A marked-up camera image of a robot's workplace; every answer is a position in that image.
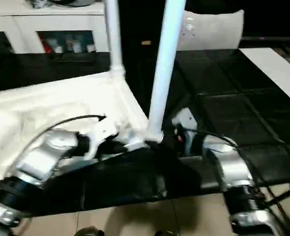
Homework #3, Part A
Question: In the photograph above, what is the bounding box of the white plastic table top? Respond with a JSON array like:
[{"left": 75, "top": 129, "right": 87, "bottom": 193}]
[{"left": 0, "top": 71, "right": 164, "bottom": 197}]

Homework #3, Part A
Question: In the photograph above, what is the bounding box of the white plastic table leg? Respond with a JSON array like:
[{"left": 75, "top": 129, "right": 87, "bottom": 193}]
[
  {"left": 104, "top": 0, "right": 127, "bottom": 78},
  {"left": 146, "top": 0, "right": 187, "bottom": 143}
]

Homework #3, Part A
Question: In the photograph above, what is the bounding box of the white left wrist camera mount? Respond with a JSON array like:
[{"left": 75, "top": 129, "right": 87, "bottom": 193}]
[{"left": 84, "top": 116, "right": 120, "bottom": 159}]

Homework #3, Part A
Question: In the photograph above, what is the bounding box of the small red bottle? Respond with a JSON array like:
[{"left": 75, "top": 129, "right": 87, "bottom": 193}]
[{"left": 41, "top": 39, "right": 52, "bottom": 54}]

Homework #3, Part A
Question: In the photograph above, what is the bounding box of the black work mat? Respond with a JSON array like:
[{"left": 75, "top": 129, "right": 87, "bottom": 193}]
[{"left": 0, "top": 48, "right": 290, "bottom": 217}]

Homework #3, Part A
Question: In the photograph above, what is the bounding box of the white cabinet with glass doors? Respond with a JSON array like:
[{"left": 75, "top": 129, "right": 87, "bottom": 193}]
[{"left": 0, "top": 0, "right": 111, "bottom": 55}]

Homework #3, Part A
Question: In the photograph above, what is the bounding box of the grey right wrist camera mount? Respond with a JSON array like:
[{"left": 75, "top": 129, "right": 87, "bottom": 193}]
[{"left": 172, "top": 108, "right": 199, "bottom": 136}]

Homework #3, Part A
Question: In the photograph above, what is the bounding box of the dark grey helmet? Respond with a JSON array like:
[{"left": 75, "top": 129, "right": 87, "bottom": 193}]
[{"left": 47, "top": 0, "right": 104, "bottom": 7}]

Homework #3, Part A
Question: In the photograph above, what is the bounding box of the black stand foot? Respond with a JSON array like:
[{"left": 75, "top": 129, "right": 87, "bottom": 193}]
[{"left": 263, "top": 187, "right": 290, "bottom": 206}]

